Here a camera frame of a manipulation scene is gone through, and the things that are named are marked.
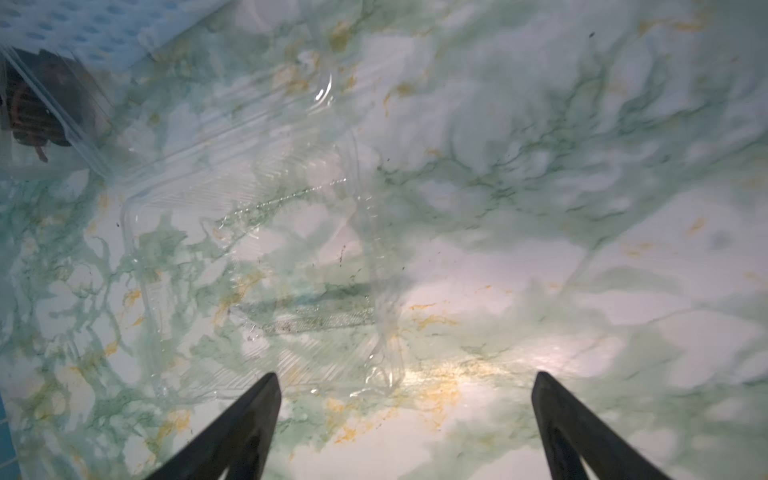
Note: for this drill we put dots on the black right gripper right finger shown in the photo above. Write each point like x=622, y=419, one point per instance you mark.
x=574, y=438

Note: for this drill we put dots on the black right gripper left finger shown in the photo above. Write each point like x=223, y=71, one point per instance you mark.
x=236, y=445

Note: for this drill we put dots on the clear plastic clamshell container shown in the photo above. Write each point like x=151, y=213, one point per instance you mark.
x=73, y=95

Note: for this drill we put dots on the black grape bunch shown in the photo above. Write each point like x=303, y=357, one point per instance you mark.
x=31, y=122

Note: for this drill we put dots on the white perforated plastic basket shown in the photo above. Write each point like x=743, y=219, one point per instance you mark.
x=101, y=34

